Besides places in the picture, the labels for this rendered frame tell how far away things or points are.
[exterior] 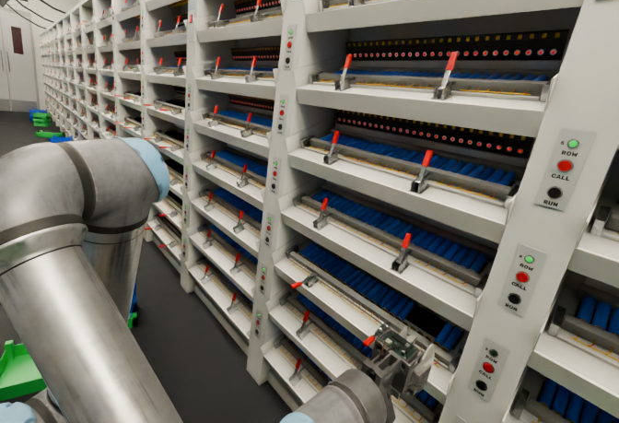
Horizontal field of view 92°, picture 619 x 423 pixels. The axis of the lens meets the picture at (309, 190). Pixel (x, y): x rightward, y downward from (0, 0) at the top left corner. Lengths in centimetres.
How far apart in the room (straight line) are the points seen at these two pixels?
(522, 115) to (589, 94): 8
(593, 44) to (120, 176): 70
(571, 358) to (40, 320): 75
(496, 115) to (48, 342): 70
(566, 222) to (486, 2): 39
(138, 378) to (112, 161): 28
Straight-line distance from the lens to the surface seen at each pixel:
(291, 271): 103
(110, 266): 61
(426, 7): 74
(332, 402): 52
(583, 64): 62
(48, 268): 44
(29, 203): 45
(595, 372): 71
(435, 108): 67
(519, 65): 81
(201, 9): 157
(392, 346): 62
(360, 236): 84
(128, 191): 52
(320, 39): 100
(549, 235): 62
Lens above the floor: 108
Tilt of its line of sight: 16 degrees down
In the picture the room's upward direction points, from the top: 8 degrees clockwise
